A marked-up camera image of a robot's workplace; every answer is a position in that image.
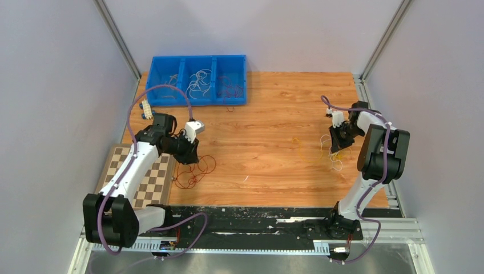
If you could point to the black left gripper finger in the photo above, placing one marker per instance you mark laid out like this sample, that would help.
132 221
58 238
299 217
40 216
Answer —
187 158
192 152

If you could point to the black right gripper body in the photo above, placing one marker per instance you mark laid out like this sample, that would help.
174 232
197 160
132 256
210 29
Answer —
350 131

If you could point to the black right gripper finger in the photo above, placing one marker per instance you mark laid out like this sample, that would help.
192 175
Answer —
335 140
345 143

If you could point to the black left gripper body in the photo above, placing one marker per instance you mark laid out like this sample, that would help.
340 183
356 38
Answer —
178 146

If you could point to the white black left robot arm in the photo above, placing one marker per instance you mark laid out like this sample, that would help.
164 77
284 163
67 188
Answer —
109 216

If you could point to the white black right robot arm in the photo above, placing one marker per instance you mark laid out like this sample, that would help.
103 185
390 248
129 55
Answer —
381 160

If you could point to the wooden chessboard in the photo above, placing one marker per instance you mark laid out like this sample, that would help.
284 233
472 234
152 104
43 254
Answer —
155 186

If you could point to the white blue connector block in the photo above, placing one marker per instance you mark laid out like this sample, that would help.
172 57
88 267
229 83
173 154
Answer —
148 113

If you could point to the blue three-compartment bin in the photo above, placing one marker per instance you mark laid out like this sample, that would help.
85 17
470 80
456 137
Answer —
206 80

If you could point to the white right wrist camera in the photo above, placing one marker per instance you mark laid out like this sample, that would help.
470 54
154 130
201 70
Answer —
337 117

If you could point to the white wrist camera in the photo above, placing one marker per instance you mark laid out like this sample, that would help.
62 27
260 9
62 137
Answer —
192 128
337 117

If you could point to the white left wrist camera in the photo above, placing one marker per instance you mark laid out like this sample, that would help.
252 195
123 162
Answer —
192 128

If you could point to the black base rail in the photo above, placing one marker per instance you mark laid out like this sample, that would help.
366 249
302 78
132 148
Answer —
250 228

